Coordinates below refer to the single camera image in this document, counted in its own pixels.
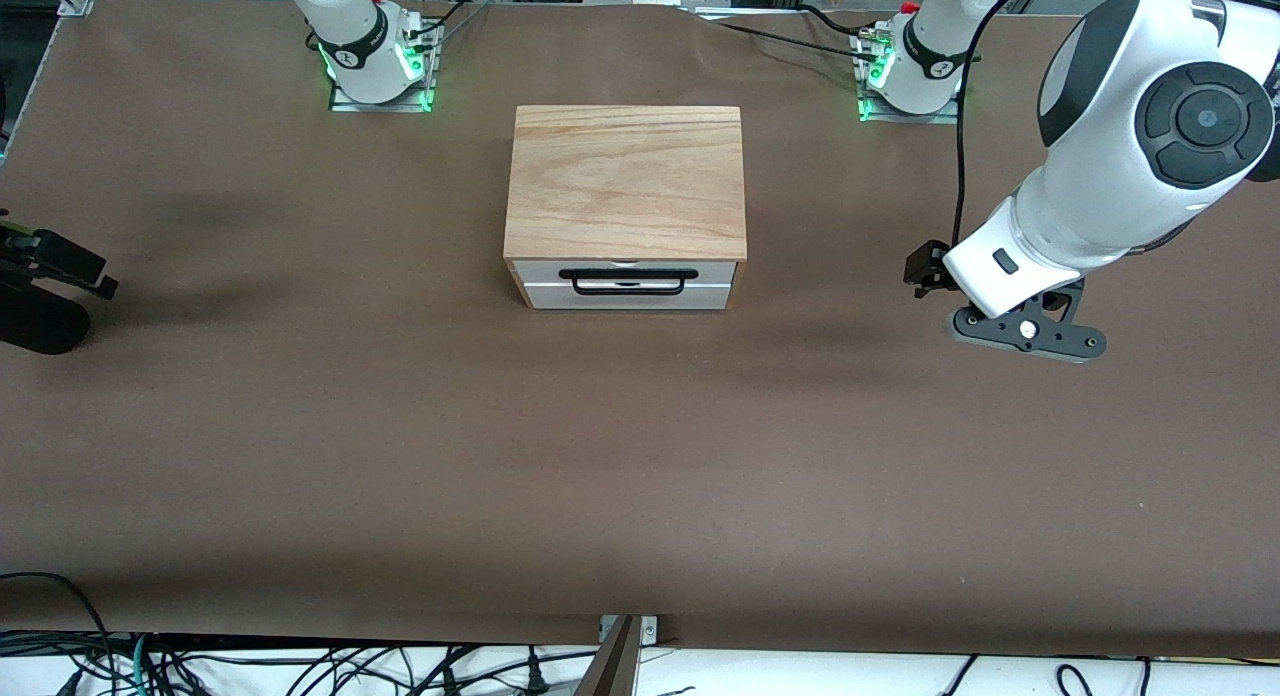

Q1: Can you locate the white drawer with black handle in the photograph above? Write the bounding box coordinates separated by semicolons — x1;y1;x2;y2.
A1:
512;261;739;298

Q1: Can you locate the wooden drawer cabinet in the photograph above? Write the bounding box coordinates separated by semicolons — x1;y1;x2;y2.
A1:
503;105;748;311

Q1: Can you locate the black cylinder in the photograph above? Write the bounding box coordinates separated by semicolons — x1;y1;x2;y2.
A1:
0;276;91;355

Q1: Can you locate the brown table cover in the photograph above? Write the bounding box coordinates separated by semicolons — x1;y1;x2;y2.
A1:
0;0;1280;659

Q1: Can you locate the dark metal bar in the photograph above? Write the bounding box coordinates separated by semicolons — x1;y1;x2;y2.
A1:
575;616;643;696

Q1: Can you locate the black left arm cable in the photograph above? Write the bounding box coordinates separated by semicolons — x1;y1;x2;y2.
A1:
953;0;1061;252

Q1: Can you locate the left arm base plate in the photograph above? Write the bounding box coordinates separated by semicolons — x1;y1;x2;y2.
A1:
855;26;969;125

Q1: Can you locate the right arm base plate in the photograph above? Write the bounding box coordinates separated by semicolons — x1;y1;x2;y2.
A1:
328;14;439;113

